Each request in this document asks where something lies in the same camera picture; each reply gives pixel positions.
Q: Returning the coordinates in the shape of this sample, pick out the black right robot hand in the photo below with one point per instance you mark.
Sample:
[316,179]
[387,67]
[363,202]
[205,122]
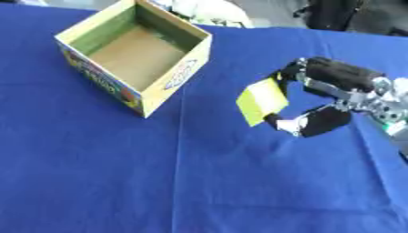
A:
[340,74]

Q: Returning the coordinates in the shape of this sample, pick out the yellow rectangular block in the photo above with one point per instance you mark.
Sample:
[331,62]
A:
[261,99]

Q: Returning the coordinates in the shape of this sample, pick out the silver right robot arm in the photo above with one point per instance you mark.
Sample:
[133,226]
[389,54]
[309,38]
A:
[396,104]

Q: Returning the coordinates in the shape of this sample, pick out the tan cardboard box green inside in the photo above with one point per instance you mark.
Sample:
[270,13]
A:
[135,54]

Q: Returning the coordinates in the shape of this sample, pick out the black bag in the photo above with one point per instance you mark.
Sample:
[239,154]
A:
[332,13]

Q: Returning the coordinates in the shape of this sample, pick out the white object behind table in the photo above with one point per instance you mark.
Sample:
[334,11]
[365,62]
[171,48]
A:
[212,10]

